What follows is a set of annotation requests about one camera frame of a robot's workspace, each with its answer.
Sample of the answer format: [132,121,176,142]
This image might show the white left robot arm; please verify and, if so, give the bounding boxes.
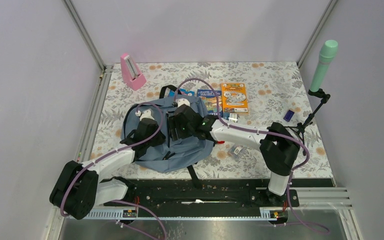
[49,117,165,220]

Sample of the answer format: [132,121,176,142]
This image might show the orange book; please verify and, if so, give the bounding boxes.
[220,82,249,115]

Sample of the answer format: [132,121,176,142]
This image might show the blue round package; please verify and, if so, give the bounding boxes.
[168,88,196,97]

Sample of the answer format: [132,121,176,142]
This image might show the mint green microphone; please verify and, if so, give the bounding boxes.
[309,39,339,93]

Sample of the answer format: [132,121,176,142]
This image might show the small blue label jar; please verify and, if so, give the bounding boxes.
[227,113,239,123]

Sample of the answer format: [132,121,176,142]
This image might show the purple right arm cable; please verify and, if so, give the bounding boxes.
[172,78,331,236]

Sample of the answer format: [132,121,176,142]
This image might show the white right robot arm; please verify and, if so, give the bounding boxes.
[168,105,301,206]

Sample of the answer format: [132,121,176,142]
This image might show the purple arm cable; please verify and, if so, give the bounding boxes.
[60,102,166,218]
[172,78,331,236]

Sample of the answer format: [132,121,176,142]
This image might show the blue treehouse book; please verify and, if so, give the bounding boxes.
[197,89,223,117]

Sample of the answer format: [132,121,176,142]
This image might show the black tripod stand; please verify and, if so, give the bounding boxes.
[279,88,331,157]

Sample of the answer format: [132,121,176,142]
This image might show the blue student backpack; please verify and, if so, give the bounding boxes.
[121,85,214,182]

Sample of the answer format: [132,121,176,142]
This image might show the floral tablecloth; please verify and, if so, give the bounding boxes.
[88,61,334,180]

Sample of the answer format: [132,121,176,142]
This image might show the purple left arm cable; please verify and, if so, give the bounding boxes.
[60,102,166,218]

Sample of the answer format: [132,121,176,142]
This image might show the purple toy brick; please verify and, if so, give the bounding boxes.
[283,109,295,122]

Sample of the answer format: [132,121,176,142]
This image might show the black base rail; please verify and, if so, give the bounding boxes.
[71,177,301,220]

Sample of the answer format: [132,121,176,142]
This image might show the pink metronome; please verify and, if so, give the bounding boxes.
[120,53,147,91]

